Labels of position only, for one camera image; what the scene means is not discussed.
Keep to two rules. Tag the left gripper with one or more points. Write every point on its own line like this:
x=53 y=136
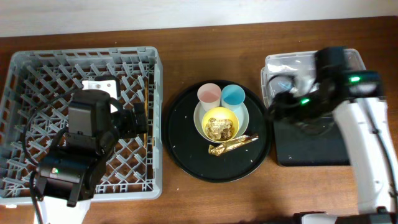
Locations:
x=138 y=119

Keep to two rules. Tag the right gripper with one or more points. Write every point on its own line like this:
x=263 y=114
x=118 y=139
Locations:
x=277 y=106

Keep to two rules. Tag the blue plastic cup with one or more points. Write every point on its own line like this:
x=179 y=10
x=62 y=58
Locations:
x=232 y=97

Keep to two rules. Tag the yellow plastic bowl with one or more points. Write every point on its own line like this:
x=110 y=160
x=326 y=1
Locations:
x=221 y=113

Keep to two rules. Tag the food scraps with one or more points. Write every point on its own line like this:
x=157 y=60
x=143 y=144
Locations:
x=219 y=129

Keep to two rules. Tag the pink plastic cup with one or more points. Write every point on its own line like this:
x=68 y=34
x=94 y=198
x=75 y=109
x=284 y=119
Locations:
x=209 y=95

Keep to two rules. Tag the gold foil wrapper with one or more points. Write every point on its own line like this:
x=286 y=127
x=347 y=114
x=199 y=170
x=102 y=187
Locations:
x=232 y=144

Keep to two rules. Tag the white napkin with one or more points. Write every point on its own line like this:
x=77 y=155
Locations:
x=304 y=82

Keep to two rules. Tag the wooden chopstick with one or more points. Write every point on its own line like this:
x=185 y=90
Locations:
x=146 y=97

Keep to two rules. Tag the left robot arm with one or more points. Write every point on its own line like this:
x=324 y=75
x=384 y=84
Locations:
x=64 y=182

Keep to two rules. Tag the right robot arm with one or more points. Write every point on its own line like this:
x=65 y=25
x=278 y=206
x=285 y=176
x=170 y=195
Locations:
x=364 y=127

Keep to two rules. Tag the grey dishwasher rack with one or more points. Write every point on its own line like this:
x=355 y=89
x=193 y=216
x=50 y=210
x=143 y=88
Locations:
x=32 y=113

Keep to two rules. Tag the clear plastic bin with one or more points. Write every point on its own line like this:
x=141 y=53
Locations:
x=339 y=76

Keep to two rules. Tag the black rectangular tray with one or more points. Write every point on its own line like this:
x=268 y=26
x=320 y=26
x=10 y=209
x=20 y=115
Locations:
x=314 y=143

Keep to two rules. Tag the grey plate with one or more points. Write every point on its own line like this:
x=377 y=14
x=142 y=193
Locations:
x=241 y=113

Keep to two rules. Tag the round black tray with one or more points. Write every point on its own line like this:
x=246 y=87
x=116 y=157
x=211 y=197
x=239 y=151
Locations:
x=189 y=150

